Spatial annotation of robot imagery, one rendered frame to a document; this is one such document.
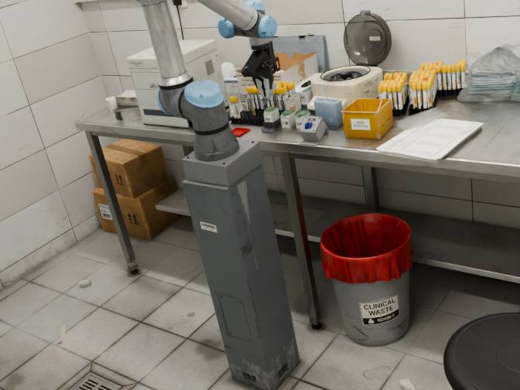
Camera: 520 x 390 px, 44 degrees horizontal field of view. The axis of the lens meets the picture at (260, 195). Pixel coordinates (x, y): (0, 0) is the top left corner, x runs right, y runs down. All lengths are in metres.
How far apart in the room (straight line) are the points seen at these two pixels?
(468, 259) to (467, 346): 1.04
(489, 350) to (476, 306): 1.23
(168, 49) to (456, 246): 1.40
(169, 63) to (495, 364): 1.29
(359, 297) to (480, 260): 0.50
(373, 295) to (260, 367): 0.50
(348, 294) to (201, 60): 1.12
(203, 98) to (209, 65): 0.74
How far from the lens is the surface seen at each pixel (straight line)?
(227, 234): 2.14
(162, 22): 2.07
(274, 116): 2.43
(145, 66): 2.71
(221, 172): 2.03
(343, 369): 2.57
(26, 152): 3.75
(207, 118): 2.03
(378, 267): 2.39
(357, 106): 2.33
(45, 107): 3.80
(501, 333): 1.67
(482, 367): 1.58
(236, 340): 2.44
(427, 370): 2.54
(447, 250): 2.70
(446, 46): 2.66
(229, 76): 3.09
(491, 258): 2.65
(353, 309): 2.54
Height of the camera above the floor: 1.70
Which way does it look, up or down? 25 degrees down
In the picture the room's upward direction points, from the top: 11 degrees counter-clockwise
